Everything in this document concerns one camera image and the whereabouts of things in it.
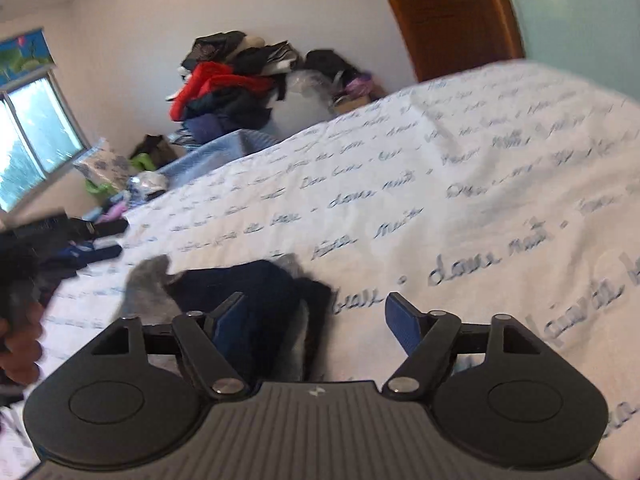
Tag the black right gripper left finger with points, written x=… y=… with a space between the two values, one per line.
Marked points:
x=206 y=368

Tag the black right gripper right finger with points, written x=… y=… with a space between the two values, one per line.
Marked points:
x=428 y=339

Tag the grey and navy knit sweater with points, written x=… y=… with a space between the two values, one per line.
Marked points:
x=269 y=314

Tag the pile of dark folded clothes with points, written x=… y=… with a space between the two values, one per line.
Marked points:
x=80 y=238

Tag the heap of red and dark clothes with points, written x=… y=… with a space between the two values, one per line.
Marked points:
x=233 y=81

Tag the person's left hand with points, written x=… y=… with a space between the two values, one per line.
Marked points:
x=22 y=349

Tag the pink purple garment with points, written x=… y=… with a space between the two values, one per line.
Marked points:
x=114 y=213

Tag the floral white pillow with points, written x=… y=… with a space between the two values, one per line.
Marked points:
x=102 y=165

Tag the crumpled plastic bag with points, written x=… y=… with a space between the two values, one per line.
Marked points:
x=147 y=185

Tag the white quilt with blue script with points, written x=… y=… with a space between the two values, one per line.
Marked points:
x=507 y=196

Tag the blue textured blanket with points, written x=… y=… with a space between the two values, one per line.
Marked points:
x=215 y=154

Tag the floral blue window valance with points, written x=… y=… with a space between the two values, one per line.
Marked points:
x=22 y=55

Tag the brown wooden door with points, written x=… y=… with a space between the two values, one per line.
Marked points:
x=449 y=36

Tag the frosted glass wardrobe door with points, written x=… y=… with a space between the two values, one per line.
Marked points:
x=596 y=39

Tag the window with aluminium frame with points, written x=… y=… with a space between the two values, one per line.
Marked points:
x=40 y=138

